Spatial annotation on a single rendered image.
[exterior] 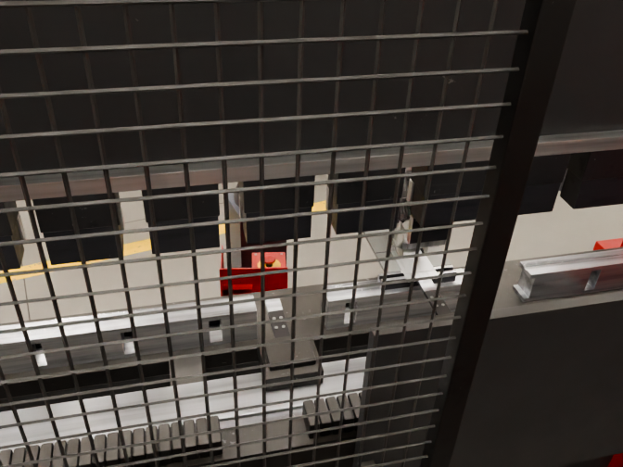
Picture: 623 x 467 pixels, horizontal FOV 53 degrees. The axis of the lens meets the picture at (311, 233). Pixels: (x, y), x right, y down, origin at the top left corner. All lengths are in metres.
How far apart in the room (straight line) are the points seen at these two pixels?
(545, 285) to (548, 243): 1.91
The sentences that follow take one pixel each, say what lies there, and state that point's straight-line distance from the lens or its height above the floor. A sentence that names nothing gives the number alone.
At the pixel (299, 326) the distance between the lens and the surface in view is 1.59.
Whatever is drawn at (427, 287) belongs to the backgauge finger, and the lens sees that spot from 1.54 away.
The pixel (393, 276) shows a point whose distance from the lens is 1.58.
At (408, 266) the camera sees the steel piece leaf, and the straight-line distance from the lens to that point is 1.60.
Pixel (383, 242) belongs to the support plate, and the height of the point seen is 1.00.
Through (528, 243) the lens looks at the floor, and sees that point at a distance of 3.64.
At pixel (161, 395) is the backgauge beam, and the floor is 0.98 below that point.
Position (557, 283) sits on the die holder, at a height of 0.93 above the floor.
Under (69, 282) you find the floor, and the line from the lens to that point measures 3.25.
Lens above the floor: 1.97
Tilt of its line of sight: 35 degrees down
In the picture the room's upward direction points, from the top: 3 degrees clockwise
